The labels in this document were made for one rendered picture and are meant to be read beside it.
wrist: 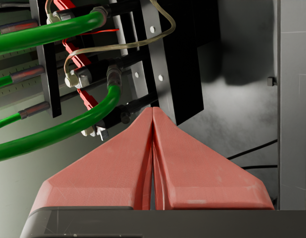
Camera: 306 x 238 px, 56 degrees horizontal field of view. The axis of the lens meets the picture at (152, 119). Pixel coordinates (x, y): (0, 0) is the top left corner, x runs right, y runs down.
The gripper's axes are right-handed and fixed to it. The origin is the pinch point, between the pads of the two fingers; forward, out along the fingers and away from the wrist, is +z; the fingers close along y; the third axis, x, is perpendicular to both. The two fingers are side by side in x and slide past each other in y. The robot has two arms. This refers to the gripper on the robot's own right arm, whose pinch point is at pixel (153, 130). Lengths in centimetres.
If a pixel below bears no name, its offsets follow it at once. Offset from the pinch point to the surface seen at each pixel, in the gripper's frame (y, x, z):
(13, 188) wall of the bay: 32, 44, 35
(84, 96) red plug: 11.3, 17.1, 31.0
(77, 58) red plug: 11.4, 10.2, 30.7
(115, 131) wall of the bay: 11, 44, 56
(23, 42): 9.7, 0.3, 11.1
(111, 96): 4.2, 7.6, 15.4
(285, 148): -18.6, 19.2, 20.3
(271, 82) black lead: -20.7, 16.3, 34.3
